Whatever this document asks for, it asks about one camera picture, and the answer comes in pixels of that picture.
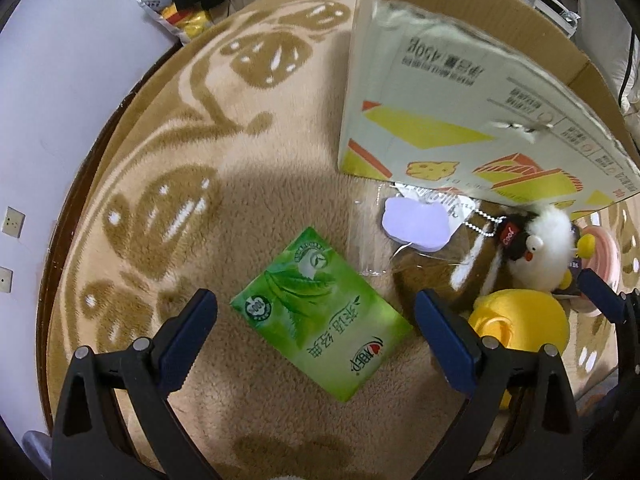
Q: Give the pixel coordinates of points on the white rolling cart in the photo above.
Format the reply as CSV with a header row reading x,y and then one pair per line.
x,y
555,10

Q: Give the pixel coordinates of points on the plastic snack bag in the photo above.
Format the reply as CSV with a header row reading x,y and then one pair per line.
x,y
165,2

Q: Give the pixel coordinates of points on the white wall socket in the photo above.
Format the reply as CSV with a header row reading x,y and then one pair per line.
x,y
5,280
12,221

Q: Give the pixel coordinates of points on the cream padded chair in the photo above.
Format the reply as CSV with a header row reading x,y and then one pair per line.
x,y
600,0

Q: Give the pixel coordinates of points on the yellow plush duck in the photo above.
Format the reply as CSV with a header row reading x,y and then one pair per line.
x,y
520,320

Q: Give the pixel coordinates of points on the printed cardboard box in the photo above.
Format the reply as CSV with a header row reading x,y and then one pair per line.
x,y
450,85

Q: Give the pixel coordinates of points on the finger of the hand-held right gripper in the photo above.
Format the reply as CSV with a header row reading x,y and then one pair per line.
x,y
602,292

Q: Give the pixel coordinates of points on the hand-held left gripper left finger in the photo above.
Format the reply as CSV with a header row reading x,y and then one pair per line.
x,y
185,342

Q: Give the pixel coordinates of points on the green tea packet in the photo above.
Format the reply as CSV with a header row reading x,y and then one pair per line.
x,y
320,320

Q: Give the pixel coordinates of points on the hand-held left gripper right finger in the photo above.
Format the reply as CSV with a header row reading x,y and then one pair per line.
x,y
446,342

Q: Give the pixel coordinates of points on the clear bag with purple card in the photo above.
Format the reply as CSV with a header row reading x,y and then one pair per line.
x,y
415,220

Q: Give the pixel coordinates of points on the pink round plush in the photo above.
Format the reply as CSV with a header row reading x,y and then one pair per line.
x,y
603,250

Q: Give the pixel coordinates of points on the beige brown patterned blanket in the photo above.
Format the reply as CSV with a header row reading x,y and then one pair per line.
x,y
200,160

